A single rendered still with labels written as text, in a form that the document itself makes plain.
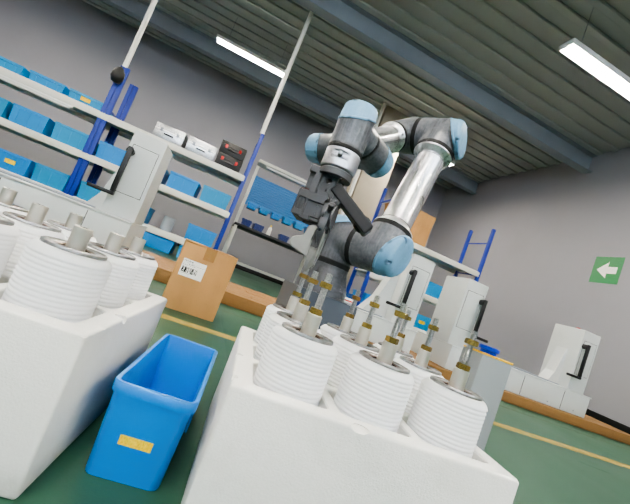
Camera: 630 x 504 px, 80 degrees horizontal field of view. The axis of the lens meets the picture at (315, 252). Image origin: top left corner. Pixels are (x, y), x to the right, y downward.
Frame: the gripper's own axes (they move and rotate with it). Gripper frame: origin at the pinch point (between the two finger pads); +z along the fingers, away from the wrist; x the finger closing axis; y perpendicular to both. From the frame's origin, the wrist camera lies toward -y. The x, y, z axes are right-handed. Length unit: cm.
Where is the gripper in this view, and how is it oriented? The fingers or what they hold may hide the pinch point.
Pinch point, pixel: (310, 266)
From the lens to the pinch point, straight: 75.2
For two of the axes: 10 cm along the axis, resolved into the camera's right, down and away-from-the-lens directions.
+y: -9.2, -3.5, 1.6
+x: -1.2, -1.3, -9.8
